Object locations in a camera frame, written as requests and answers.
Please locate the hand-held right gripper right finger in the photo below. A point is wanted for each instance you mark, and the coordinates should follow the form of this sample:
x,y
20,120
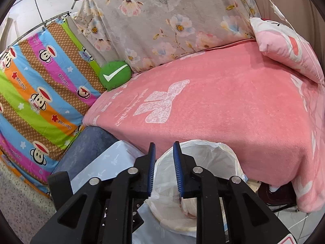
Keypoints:
x,y
177,172

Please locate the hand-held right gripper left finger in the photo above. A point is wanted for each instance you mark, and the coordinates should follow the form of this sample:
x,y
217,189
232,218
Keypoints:
x,y
151,167

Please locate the white and pink cloth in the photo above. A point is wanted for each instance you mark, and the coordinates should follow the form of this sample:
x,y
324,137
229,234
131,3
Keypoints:
x,y
189,207

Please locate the white lined waste bin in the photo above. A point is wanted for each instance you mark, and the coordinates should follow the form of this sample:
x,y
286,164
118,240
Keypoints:
x,y
215,157

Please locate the light blue printed cover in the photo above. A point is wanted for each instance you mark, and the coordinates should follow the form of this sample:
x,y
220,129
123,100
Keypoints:
x,y
114,160

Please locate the pink blanket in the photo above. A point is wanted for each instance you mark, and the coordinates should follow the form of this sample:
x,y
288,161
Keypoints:
x,y
228,106

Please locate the green round check mark cushion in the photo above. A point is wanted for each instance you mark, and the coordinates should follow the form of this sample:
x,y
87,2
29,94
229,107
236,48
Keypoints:
x,y
124,77

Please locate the striped monkey print sheet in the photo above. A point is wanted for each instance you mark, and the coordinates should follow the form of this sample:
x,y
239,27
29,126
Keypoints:
x,y
38,81

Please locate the grey floral sheet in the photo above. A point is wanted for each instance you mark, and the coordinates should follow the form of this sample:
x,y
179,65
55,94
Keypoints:
x,y
165,17

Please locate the pink printed pillow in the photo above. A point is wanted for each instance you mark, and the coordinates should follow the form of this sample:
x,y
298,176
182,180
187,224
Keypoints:
x,y
281,45

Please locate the beige curtain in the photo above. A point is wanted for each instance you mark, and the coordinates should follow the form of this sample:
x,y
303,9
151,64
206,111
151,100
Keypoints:
x,y
299,10

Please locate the metal clothes rail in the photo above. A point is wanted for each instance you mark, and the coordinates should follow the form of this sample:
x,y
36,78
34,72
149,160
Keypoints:
x,y
45,24

